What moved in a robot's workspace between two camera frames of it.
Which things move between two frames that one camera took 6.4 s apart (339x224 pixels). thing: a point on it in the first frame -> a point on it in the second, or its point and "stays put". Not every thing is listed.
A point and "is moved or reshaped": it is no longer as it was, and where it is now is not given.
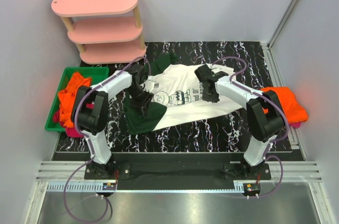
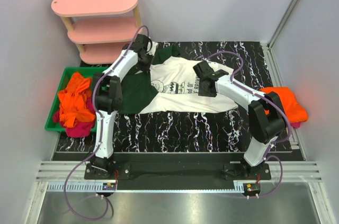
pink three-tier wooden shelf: x=106 y=24 stays put
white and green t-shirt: x=179 y=98 is moved or reshaped
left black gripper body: x=141 y=99 -> x=144 y=63
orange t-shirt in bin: x=66 y=97 stays put
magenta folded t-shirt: x=295 y=124 stays put
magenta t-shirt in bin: x=71 y=131 stays put
